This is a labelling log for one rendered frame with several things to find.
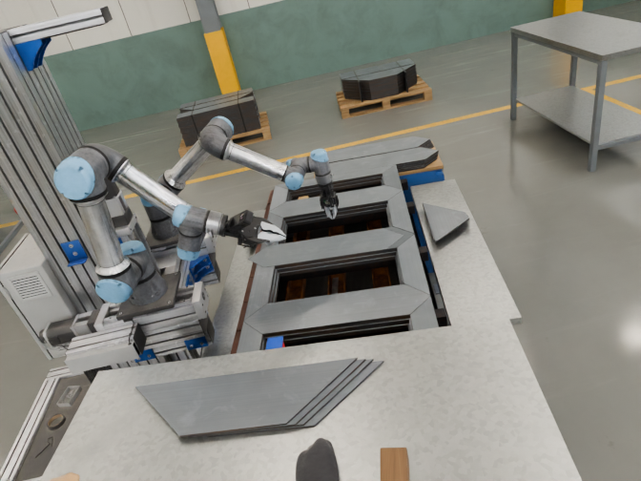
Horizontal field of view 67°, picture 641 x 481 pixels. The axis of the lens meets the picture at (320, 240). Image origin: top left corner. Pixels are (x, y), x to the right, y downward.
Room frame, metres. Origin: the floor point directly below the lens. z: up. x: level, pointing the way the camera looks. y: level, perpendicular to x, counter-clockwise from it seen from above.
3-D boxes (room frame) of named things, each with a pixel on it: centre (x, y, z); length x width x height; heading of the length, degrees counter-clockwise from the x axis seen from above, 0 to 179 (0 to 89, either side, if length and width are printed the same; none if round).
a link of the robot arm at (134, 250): (1.61, 0.71, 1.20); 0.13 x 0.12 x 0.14; 170
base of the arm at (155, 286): (1.62, 0.71, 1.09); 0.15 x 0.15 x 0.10
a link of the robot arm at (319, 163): (2.06, -0.08, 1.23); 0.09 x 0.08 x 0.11; 77
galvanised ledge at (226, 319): (2.18, 0.42, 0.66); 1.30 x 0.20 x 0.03; 172
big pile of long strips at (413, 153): (2.88, -0.46, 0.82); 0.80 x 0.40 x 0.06; 82
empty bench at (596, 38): (4.20, -2.67, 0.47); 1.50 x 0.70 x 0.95; 0
